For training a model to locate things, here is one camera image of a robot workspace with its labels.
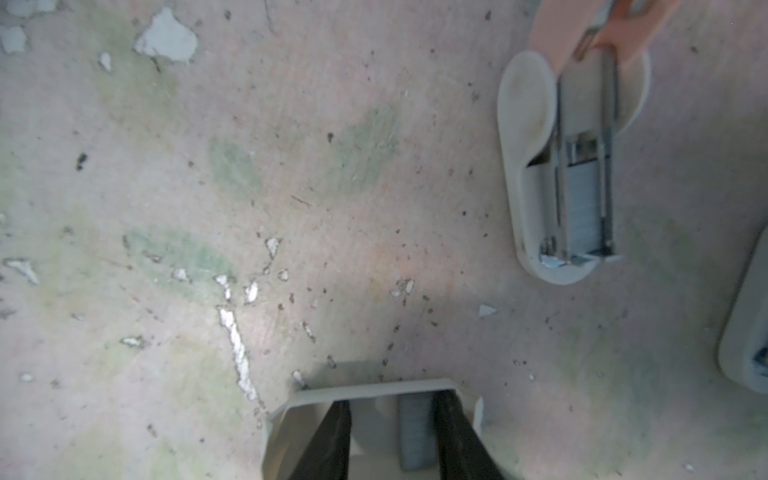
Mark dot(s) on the cardboard staple tray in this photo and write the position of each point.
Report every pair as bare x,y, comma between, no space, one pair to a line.
378,414

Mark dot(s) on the staple strip lower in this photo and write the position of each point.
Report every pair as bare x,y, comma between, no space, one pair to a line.
418,449

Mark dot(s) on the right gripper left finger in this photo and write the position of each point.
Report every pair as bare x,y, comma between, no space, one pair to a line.
328,452

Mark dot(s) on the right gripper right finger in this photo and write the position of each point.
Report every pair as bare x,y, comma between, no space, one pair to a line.
461,453

